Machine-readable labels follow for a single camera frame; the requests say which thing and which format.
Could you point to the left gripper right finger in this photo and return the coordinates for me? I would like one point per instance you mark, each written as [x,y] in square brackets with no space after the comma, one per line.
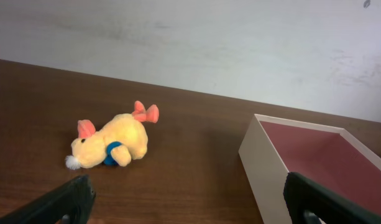
[308,202]

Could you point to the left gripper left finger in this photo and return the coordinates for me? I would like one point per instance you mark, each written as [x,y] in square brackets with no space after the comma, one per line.
[71,202]

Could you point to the white cardboard box red interior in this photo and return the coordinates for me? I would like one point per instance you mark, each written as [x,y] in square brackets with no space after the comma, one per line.
[330,156]

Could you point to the yellow plush rabbit toy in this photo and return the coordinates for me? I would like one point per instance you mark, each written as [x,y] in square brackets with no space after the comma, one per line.
[118,142]

